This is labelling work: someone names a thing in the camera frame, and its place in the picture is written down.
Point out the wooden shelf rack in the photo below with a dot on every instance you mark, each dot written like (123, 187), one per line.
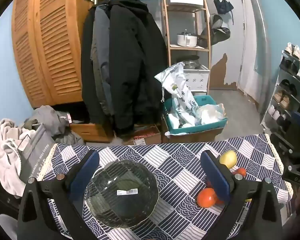
(206, 30)

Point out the small orange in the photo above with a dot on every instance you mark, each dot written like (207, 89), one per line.
(241, 172)

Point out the black hooded coat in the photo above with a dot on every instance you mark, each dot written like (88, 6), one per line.
(132, 62)

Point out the grey tote bag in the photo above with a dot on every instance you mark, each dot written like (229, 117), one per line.
(36, 152)

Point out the wooden louvered wardrobe door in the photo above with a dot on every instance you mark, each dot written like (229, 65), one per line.
(27, 55)

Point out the brown cardboard box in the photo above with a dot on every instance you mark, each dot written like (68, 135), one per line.
(197, 136)

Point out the black pan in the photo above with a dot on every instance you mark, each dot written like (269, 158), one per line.
(188, 60)

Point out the grey hanging jacket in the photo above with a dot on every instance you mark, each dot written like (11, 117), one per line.
(100, 45)

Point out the beige fleece blanket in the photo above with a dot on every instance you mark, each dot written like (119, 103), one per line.
(5, 155)

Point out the teal plastic basket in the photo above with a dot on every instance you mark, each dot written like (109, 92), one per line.
(205, 126)

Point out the clear plastic bag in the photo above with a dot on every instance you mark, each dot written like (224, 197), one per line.
(211, 113)

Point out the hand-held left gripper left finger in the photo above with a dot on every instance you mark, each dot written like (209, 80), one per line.
(86, 172)

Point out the metal shoe rack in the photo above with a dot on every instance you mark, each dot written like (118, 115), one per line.
(267, 115)

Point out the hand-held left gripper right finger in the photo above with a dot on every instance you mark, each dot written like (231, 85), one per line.
(215, 177)

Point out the white printed plastic bag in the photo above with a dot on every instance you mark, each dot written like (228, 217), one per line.
(180, 87)

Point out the white cooking pot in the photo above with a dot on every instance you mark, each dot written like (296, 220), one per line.
(186, 40)

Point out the wooden drawer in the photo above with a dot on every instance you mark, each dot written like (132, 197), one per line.
(92, 132)

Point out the wooden louvered wardrobe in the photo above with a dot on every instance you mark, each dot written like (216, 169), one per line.
(62, 42)

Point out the white door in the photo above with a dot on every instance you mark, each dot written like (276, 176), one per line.
(250, 42)

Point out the group of shoes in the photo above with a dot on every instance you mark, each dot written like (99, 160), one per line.
(285, 100)

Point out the navy white patterned tablecloth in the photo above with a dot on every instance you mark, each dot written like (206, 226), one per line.
(180, 155)

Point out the large orange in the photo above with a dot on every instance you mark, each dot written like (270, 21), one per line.
(205, 198)

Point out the ribbed glass bowl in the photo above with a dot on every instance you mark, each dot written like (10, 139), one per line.
(120, 180)

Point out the green hanging bag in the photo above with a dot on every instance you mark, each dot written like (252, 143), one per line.
(217, 32)

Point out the red label cardboard box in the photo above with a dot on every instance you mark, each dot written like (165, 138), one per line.
(147, 136)

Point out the white plastic crate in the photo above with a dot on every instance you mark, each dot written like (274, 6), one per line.
(197, 80)

